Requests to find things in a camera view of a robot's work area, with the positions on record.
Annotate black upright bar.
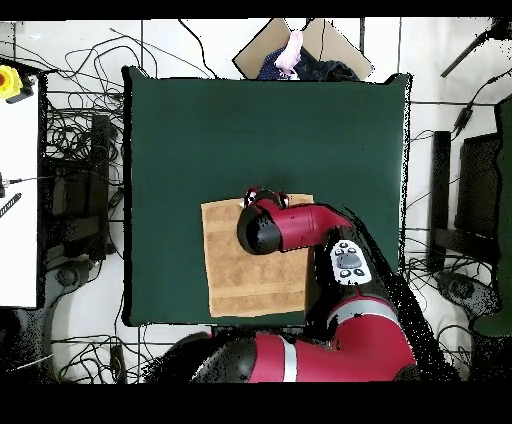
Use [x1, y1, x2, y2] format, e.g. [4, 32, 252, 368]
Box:
[428, 130, 452, 274]

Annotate dark green table cloth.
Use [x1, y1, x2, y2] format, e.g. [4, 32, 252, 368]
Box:
[121, 65, 413, 329]

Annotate black equipment box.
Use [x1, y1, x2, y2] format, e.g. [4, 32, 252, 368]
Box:
[43, 113, 114, 261]

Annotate orange terry towel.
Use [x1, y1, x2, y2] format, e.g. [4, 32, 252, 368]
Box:
[200, 193, 315, 319]

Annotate black power adapter cable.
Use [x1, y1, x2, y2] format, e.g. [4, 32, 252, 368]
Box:
[451, 71, 512, 139]

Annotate dark blue laundry pile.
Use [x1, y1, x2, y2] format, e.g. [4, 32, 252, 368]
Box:
[257, 47, 361, 82]

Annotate black loose floor cables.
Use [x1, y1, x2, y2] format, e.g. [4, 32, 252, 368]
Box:
[39, 27, 126, 161]
[51, 331, 181, 383]

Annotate black thin rod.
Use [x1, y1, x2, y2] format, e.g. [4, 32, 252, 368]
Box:
[439, 17, 512, 79]

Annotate black tangled cable bundle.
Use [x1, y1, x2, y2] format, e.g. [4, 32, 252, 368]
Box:
[403, 239, 481, 381]

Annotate brown cardboard box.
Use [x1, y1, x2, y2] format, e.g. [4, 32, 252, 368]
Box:
[231, 17, 375, 82]

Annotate pink cloth item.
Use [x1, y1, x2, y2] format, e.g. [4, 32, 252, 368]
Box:
[273, 29, 304, 78]

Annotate black flat panel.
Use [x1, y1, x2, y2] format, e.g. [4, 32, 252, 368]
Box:
[455, 133, 501, 237]

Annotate white side table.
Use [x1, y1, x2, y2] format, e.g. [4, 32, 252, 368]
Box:
[0, 75, 41, 309]

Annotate grey round pedestal foot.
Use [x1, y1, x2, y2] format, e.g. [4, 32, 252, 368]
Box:
[43, 259, 97, 293]
[435, 271, 501, 319]

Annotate yellow emergency stop button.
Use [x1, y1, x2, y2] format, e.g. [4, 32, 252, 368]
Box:
[0, 64, 24, 100]

